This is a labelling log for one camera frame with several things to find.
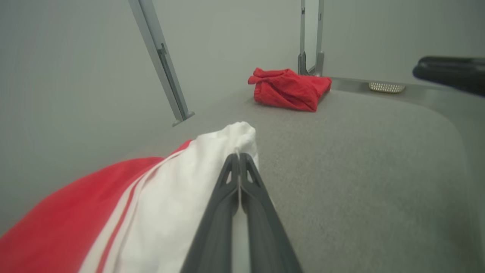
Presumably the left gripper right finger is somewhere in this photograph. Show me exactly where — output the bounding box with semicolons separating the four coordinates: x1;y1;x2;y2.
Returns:
241;154;304;273

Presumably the red garment with white stripe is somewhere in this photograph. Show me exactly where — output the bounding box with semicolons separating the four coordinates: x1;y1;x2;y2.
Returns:
248;67;332;113

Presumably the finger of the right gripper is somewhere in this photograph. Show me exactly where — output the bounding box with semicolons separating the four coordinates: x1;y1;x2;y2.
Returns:
418;56;485;69
412;65;485;97

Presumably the white perforated oval object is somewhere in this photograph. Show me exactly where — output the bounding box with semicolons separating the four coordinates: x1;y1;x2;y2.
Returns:
368;82;406;94

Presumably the dark grey baseboard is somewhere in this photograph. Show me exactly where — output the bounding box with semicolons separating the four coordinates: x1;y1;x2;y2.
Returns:
330;77;451;94

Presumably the slanted grey metal beam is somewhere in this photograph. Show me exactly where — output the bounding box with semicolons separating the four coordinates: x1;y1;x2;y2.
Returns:
128;0;195;127

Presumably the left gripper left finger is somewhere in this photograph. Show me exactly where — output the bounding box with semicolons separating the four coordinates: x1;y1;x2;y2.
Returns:
181;154;240;273

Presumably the white garment with red stripes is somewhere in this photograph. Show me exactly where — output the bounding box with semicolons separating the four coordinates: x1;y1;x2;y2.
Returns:
0;121;260;273

